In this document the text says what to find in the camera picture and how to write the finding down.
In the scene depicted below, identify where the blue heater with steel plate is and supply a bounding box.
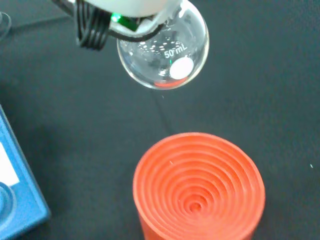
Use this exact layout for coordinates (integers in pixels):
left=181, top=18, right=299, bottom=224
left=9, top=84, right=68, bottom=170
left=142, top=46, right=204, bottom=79
left=0, top=104, right=52, bottom=240

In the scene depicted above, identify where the black bench cloth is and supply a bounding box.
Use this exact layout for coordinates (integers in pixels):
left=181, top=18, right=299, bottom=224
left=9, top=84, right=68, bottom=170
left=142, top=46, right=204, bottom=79
left=0, top=0, right=320, bottom=240

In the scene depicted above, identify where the clear glass vessel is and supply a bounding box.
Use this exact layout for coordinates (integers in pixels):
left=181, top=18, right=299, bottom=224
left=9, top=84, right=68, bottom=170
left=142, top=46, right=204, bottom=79
left=0, top=11, right=13, bottom=41

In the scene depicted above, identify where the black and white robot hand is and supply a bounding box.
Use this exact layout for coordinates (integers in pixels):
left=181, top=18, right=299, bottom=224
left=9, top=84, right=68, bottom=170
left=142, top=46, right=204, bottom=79
left=51, top=0, right=182, bottom=52

